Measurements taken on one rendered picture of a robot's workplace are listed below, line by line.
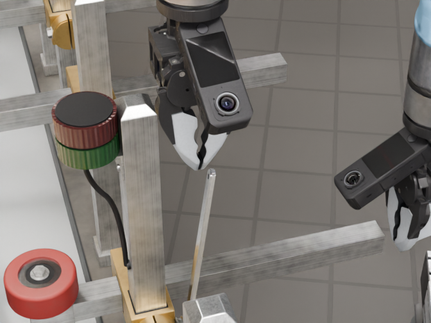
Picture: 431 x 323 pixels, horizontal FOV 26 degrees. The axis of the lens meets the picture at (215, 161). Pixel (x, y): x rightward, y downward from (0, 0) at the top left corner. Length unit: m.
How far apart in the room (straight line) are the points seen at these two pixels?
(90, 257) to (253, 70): 0.36
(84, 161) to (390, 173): 0.37
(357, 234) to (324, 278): 1.14
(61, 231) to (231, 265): 0.47
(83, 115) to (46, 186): 0.75
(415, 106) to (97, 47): 0.37
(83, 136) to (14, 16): 0.59
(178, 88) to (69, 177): 0.58
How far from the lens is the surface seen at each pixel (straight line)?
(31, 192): 1.60
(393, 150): 1.09
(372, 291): 2.28
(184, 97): 0.95
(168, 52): 0.95
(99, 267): 1.34
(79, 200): 1.45
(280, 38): 3.13
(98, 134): 0.86
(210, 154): 1.01
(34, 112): 1.20
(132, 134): 0.88
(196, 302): 0.71
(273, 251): 1.13
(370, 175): 1.08
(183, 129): 0.98
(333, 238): 1.15
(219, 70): 0.89
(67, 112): 0.87
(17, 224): 1.54
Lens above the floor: 1.66
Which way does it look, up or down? 40 degrees down
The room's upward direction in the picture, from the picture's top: straight up
